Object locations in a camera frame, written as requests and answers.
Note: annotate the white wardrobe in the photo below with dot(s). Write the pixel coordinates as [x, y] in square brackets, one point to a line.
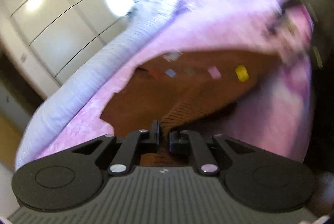
[49, 40]

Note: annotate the brown knitted vest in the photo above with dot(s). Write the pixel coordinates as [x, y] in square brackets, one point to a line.
[178, 92]

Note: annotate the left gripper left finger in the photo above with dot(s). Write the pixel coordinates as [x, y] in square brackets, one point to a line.
[128, 150]

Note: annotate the pink rose blanket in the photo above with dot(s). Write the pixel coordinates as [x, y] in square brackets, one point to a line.
[276, 116]

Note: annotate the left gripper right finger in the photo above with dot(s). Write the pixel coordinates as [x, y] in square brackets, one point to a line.
[189, 147]

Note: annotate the lavender striped quilt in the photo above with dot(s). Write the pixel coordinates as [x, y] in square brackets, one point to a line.
[147, 19]

